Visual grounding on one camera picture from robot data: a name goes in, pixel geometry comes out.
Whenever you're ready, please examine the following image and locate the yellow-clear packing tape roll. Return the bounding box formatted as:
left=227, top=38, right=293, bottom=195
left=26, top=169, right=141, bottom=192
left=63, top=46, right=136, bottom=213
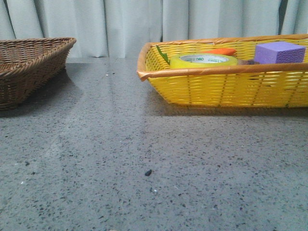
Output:
left=170, top=53, right=238, bottom=69

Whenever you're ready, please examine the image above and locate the orange toy carrot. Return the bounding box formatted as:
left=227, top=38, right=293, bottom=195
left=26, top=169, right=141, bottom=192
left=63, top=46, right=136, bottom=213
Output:
left=156, top=45, right=236, bottom=64

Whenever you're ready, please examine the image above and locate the light grey curtain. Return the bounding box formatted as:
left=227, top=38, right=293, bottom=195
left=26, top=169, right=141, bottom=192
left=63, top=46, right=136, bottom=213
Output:
left=0, top=0, right=308, bottom=58

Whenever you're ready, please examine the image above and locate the brown lumpy toy item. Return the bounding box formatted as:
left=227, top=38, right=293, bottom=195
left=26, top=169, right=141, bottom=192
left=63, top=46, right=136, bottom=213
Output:
left=237, top=59, right=260, bottom=65

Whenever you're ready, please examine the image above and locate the yellow woven plastic basket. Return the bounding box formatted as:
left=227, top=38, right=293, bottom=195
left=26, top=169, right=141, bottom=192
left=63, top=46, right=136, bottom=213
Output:
left=137, top=34, right=308, bottom=108

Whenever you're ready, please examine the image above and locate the brown wicker basket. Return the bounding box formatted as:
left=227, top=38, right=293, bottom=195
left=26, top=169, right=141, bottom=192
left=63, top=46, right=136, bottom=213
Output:
left=0, top=37, right=77, bottom=111

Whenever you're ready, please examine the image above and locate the purple foam cube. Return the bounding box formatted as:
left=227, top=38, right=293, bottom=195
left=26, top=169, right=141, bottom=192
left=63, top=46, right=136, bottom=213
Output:
left=254, top=41, right=306, bottom=64

